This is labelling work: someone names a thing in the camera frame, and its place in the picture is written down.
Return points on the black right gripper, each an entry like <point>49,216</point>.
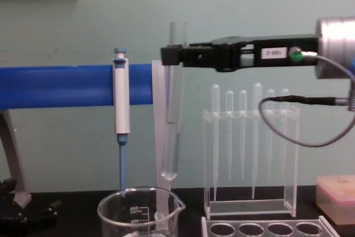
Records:
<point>249,44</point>

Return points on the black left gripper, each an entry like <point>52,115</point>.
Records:
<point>16,220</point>

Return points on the clear glass test tube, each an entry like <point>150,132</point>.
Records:
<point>172,137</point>

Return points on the right robot arm silver joint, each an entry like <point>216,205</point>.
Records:
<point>335,48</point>

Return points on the clear glass beaker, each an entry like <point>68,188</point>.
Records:
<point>116,214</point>

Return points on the white and blue pipette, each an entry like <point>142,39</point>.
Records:
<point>122,101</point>

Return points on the clear plastic transfer pipette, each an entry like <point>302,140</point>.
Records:
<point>229,137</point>
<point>215,137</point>
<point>242,137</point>

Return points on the blue horizontal pipe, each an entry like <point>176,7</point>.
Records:
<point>55,85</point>

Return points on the clear acrylic pipette rack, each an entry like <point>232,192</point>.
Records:
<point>249,206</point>

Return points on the cream and pink box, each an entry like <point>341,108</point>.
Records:
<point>337,198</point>

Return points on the clear rack with round holes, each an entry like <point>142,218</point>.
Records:
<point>327,226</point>

